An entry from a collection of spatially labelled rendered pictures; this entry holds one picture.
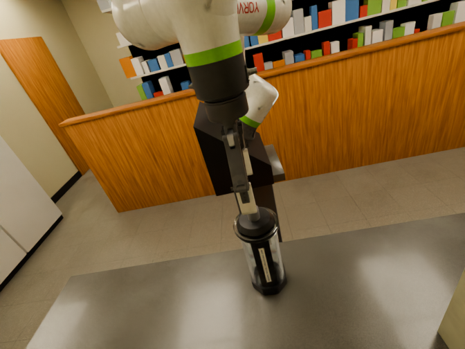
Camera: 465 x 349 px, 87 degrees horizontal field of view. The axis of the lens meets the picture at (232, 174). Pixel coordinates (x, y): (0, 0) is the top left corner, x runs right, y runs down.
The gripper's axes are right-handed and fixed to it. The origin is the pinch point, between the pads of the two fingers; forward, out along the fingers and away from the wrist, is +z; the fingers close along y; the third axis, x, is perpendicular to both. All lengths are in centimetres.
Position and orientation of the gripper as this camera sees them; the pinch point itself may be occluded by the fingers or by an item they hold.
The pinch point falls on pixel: (247, 188)
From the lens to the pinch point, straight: 52.7
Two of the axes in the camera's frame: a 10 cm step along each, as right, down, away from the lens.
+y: 0.1, -5.4, 8.4
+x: -9.7, 1.9, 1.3
